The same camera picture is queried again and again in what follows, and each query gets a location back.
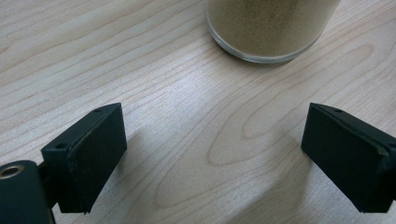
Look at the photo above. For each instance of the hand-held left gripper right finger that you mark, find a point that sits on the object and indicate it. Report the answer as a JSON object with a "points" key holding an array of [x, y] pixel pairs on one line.
{"points": [[348, 158]]}

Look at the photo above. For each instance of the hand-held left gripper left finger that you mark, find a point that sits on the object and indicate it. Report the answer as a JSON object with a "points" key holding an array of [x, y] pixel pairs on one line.
{"points": [[84, 155]]}

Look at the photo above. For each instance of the white-lid jar of tan powder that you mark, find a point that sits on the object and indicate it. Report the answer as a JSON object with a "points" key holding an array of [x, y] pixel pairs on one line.
{"points": [[267, 28]]}

